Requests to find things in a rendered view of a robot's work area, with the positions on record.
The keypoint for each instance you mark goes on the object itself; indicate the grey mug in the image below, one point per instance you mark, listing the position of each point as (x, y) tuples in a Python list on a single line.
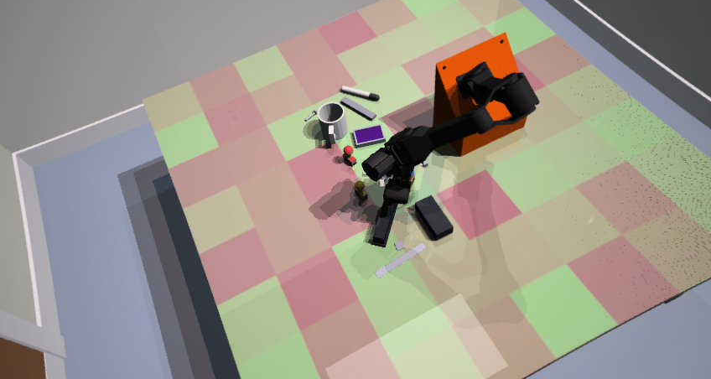
[(332, 121)]

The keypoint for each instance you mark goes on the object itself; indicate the white marker with black cap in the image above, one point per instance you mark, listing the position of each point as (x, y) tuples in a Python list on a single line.
[(360, 93)]

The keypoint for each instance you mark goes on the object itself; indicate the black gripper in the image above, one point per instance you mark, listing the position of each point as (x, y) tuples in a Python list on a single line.
[(397, 189)]

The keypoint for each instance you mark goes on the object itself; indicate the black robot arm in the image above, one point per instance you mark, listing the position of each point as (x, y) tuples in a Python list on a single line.
[(415, 144)]

